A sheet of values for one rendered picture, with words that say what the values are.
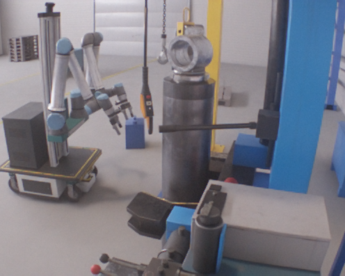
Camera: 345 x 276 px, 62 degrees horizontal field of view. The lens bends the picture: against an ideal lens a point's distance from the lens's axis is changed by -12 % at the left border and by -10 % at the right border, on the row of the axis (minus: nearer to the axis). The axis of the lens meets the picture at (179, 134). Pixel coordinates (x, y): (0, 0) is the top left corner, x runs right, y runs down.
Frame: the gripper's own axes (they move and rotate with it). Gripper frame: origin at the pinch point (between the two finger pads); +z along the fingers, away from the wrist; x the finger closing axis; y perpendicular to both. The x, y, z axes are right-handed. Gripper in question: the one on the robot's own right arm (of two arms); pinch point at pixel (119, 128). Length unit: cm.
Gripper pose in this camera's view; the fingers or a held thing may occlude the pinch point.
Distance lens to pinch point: 278.3
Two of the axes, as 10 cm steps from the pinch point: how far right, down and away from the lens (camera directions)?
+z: 3.7, 8.1, 4.6
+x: 0.5, 4.7, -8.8
